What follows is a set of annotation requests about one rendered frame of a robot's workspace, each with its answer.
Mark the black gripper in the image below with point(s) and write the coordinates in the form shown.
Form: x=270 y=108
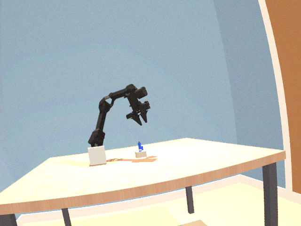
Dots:
x=134 y=114

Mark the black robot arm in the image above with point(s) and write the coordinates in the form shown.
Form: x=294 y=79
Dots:
x=132 y=93

